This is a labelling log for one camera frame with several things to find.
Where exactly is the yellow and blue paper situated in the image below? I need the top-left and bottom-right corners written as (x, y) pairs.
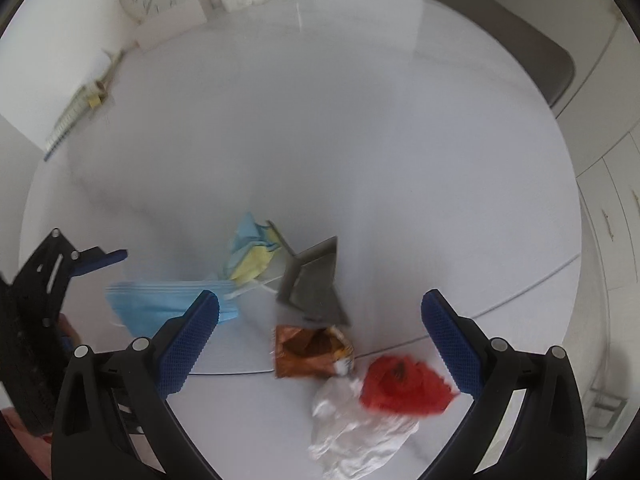
top-left (228, 211), bottom-right (282, 284)

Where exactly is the metal frame stool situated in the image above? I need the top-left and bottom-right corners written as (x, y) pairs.
top-left (586, 386), bottom-right (630, 441)

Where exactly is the white paper card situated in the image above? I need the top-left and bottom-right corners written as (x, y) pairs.
top-left (134, 0), bottom-right (207, 52)

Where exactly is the brown snack wrapper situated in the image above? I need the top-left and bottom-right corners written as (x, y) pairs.
top-left (273, 325), bottom-right (356, 379)

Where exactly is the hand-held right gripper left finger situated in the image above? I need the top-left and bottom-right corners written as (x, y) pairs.
top-left (51, 290), bottom-right (221, 480)

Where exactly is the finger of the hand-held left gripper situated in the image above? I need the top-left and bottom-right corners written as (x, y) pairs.
top-left (11, 228), bottom-right (129, 328)

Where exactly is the blue face mask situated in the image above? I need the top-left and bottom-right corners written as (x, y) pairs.
top-left (105, 280), bottom-right (240, 338)

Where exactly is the small cardboard carton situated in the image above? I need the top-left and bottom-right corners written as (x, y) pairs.
top-left (267, 219), bottom-right (351, 327)

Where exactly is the grey upholstered chair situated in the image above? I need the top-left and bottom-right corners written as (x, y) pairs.
top-left (417, 0), bottom-right (575, 111)

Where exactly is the white paper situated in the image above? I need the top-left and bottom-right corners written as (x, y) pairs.
top-left (308, 375), bottom-right (420, 479)

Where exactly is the red paper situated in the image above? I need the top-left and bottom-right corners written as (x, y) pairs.
top-left (358, 353), bottom-right (459, 417)

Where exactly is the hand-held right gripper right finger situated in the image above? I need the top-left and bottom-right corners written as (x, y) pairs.
top-left (421, 289), bottom-right (588, 480)

